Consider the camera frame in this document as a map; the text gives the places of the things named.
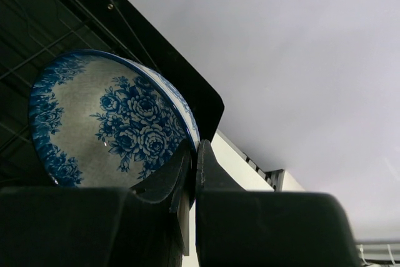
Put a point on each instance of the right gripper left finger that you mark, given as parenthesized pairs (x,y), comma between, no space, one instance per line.
(169,185)

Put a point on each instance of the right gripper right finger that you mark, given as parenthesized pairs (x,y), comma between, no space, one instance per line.
(215,240)

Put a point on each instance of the blue floral bowl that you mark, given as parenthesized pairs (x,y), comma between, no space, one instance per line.
(99,120)

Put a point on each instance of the black dish rack tray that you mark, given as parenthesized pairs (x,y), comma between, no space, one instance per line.
(33,32)

